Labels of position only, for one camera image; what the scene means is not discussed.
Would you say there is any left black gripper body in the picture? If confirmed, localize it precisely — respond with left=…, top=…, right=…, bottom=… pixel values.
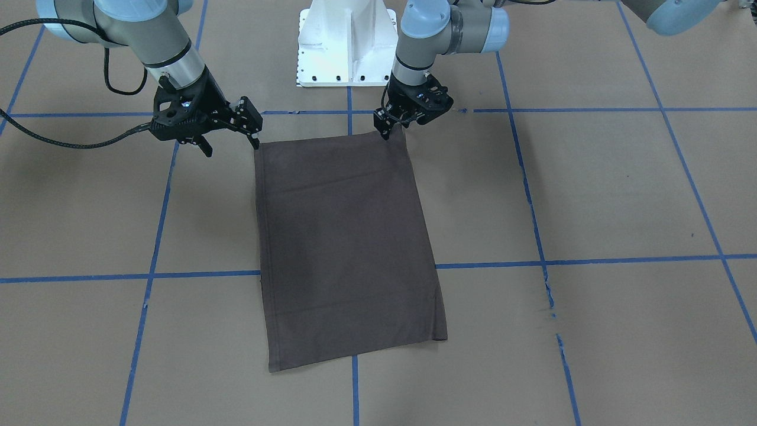
left=381, top=75, right=454, bottom=128

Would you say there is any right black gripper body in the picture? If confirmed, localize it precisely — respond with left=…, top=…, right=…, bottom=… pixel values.
left=158, top=67, right=233, bottom=133

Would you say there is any dark brown t-shirt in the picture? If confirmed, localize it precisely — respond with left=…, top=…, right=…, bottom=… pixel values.
left=254, top=130, right=447, bottom=373

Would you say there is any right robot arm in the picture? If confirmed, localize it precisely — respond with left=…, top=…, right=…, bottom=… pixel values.
left=36, top=1, right=263, bottom=157

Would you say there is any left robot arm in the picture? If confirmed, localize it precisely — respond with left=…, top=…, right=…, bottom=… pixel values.
left=373, top=1, right=510, bottom=140

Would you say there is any brown paper table cover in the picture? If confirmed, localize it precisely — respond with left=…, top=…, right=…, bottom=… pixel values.
left=1, top=1, right=755, bottom=425

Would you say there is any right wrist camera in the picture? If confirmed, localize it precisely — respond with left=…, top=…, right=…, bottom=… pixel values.
left=148, top=88, right=206, bottom=141

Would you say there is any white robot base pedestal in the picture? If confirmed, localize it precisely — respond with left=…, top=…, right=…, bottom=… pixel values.
left=296, top=1, right=398, bottom=88

